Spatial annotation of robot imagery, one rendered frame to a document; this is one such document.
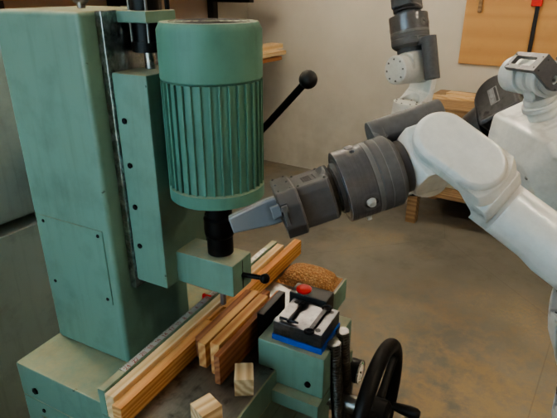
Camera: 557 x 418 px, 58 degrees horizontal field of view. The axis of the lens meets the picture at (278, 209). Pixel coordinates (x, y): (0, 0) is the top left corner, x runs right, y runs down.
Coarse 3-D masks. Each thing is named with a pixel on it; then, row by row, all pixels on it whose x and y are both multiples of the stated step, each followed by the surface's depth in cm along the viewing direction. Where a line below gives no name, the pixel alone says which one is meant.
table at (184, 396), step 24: (288, 288) 121; (336, 288) 121; (192, 360) 97; (168, 384) 91; (192, 384) 91; (216, 384) 91; (264, 384) 92; (144, 408) 86; (168, 408) 86; (240, 408) 86; (264, 408) 93; (312, 408) 91
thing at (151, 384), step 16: (288, 256) 129; (272, 272) 122; (256, 288) 116; (192, 336) 98; (176, 352) 93; (192, 352) 97; (160, 368) 89; (176, 368) 93; (144, 384) 86; (160, 384) 89; (128, 400) 83; (144, 400) 86; (128, 416) 83
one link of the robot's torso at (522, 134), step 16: (512, 112) 102; (544, 112) 91; (496, 128) 102; (512, 128) 97; (528, 128) 93; (544, 128) 91; (512, 144) 95; (528, 144) 91; (544, 144) 86; (528, 160) 89; (544, 160) 86; (528, 176) 89; (544, 176) 88; (544, 192) 89
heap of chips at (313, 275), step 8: (296, 264) 126; (304, 264) 124; (288, 272) 123; (296, 272) 122; (304, 272) 121; (312, 272) 121; (320, 272) 121; (328, 272) 122; (280, 280) 123; (288, 280) 122; (296, 280) 121; (304, 280) 120; (312, 280) 119; (320, 280) 119; (328, 280) 120; (336, 280) 122; (320, 288) 118; (328, 288) 119
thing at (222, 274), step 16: (192, 240) 106; (192, 256) 100; (208, 256) 100; (240, 256) 100; (192, 272) 102; (208, 272) 100; (224, 272) 98; (240, 272) 99; (208, 288) 101; (224, 288) 99; (240, 288) 101
